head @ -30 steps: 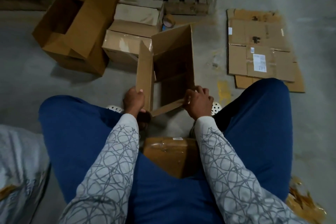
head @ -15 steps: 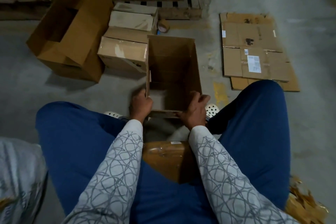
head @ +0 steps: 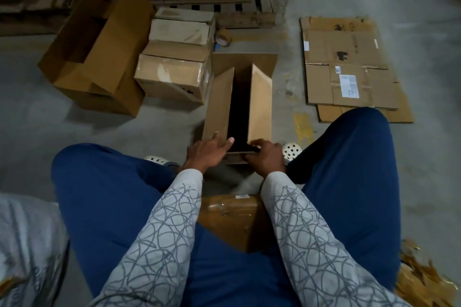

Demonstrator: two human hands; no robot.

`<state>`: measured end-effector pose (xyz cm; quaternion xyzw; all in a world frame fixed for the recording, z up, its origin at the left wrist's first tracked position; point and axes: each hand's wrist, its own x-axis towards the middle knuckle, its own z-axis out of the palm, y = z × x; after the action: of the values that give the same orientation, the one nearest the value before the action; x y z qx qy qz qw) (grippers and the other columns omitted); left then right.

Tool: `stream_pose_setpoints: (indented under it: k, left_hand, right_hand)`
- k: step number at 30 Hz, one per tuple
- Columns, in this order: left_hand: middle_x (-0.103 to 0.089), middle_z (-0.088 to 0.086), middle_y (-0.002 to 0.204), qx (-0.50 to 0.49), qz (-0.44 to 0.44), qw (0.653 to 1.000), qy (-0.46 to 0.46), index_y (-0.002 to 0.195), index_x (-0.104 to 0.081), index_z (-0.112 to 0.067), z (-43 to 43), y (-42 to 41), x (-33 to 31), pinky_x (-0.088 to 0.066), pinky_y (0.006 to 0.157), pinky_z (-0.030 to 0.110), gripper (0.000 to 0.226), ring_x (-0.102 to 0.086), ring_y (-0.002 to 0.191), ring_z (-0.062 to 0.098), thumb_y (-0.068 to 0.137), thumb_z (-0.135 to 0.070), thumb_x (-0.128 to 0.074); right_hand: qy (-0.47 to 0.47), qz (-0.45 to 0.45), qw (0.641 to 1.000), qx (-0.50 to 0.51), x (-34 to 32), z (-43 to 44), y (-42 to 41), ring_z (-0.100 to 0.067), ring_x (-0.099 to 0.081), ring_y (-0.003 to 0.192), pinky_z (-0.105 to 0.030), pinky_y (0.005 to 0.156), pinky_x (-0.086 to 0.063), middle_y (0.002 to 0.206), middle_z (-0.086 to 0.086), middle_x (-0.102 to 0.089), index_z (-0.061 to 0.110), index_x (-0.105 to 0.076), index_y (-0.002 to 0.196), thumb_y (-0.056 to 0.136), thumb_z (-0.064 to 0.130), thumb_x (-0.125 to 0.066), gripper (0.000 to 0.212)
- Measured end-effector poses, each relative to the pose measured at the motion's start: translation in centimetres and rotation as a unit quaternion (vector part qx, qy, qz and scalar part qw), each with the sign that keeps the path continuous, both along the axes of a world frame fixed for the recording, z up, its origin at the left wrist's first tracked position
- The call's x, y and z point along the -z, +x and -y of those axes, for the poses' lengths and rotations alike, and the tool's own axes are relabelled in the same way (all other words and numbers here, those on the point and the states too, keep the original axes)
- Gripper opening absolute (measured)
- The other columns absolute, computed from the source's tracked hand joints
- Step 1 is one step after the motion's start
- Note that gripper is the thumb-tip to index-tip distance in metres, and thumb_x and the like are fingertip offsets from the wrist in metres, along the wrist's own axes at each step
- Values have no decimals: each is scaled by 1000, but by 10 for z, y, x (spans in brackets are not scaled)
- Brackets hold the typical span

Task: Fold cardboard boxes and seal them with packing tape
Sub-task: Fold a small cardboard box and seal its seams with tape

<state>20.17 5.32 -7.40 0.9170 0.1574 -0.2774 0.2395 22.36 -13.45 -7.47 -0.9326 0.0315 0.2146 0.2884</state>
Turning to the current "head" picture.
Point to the person's right hand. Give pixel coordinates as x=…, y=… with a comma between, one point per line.
x=266, y=159

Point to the person's left hand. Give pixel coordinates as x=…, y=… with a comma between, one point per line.
x=207, y=153

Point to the brown packing tape roll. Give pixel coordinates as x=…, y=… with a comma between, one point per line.
x=223, y=38

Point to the small brown cardboard box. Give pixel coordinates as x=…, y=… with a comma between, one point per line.
x=180, y=30

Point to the brown cardboard sheet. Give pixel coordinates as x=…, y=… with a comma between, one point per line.
x=400, y=112

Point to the large black-label cardboard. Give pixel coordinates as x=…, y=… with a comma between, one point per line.
x=115, y=44

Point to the person's right forearm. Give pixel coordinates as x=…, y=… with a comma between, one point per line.
x=324, y=245

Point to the person's left forearm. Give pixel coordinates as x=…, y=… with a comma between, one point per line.
x=155, y=245

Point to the person's right white clog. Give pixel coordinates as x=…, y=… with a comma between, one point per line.
x=292, y=150

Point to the person's white clog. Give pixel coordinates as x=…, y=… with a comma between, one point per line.
x=292, y=150
x=160, y=161

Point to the person's left white clog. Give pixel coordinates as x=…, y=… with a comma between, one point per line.
x=160, y=161

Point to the person's blue trousers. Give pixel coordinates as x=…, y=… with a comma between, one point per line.
x=353, y=173

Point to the crumpled brown tape scraps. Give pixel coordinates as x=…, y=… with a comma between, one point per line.
x=425, y=278

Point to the brown plastic-wrapped stool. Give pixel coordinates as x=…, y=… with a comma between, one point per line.
x=234, y=220

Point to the wooden pallet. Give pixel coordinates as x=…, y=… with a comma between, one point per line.
x=216, y=8

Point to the white woven sack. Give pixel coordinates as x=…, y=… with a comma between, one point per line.
x=29, y=245

